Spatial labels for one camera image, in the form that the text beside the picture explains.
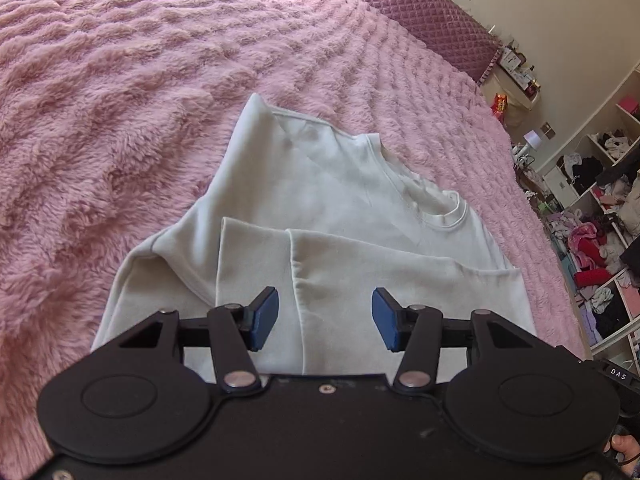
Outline wooden bedside shelf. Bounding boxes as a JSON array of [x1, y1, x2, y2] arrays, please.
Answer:
[[494, 42, 540, 110]]

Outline white sweatshirt with teal print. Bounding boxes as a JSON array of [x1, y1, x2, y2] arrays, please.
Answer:
[[96, 96, 534, 375]]

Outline red clothes pile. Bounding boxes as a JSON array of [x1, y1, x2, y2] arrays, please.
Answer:
[[567, 222, 624, 288]]

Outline small white table lamp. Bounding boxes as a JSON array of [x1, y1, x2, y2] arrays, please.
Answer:
[[514, 130, 542, 159]]

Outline purple quilted headboard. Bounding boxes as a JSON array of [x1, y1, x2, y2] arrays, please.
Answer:
[[363, 0, 501, 86]]

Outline white open wardrobe shelving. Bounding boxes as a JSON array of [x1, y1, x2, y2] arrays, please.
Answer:
[[544, 68, 639, 372]]

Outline person's hand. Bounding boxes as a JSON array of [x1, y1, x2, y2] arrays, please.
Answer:
[[611, 434, 640, 466]]

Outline pink fluffy bed blanket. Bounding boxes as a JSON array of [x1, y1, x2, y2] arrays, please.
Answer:
[[1, 0, 585, 479]]

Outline red snack bag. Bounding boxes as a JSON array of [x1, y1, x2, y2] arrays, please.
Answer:
[[491, 93, 509, 122]]

